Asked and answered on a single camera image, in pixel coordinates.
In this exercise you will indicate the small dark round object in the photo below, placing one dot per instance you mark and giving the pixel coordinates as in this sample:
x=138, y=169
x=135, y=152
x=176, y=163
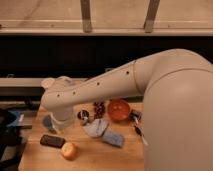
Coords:
x=83, y=115

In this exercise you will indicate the black phone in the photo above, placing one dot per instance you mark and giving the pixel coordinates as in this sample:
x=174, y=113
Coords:
x=52, y=141

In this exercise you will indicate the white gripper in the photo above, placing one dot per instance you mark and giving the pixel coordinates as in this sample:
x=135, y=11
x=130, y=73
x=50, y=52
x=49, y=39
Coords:
x=62, y=119

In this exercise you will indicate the red orange bowl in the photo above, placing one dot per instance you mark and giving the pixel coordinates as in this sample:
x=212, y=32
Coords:
x=118, y=110

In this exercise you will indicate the black chair at left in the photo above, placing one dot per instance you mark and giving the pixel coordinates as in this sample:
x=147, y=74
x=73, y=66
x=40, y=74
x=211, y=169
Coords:
x=9, y=137

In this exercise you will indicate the small blue plate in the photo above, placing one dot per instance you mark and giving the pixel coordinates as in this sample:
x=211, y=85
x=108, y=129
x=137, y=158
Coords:
x=47, y=123

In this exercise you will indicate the black handled brush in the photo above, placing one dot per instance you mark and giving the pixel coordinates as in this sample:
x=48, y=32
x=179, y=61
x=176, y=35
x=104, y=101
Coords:
x=135, y=116

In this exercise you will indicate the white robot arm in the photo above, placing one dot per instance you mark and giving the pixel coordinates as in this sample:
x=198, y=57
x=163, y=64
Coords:
x=177, y=90

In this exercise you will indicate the grey crumpled cloth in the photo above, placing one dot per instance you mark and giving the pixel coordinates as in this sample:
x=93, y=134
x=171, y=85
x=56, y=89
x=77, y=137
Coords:
x=96, y=128

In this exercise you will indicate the blue sponge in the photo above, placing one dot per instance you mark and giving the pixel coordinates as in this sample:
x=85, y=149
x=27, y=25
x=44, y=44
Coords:
x=113, y=138

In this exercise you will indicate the red yellow apple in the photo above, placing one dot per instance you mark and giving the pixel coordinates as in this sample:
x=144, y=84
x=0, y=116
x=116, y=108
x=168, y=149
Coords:
x=69, y=151

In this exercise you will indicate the dark grape bunch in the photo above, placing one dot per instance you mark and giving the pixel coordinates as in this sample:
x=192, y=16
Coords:
x=99, y=109

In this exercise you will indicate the white paper cup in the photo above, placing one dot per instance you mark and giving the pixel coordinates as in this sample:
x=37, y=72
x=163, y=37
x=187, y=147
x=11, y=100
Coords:
x=47, y=82

